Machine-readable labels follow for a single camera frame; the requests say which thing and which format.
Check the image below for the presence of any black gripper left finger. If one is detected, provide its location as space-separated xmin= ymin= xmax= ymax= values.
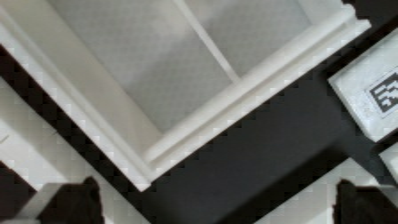
xmin=38 ymin=177 xmax=105 ymax=224

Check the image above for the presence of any white cabinet body box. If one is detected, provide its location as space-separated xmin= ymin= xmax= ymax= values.
xmin=0 ymin=0 xmax=372 ymax=189

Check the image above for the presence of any white L-shaped obstacle fence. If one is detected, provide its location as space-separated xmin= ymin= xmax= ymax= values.
xmin=0 ymin=79 xmax=150 ymax=224

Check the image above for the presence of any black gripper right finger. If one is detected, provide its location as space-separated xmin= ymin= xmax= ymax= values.
xmin=333 ymin=179 xmax=398 ymax=224

